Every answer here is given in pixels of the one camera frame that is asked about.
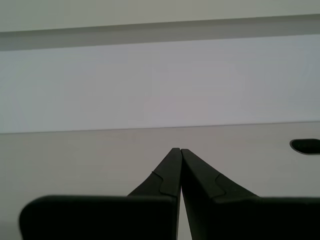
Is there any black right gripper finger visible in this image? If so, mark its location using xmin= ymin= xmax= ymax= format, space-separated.
xmin=18 ymin=147 xmax=182 ymax=240
xmin=180 ymin=148 xmax=320 ymax=240

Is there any black oval table grommet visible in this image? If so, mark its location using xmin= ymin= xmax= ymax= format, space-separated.
xmin=289 ymin=138 xmax=320 ymax=156

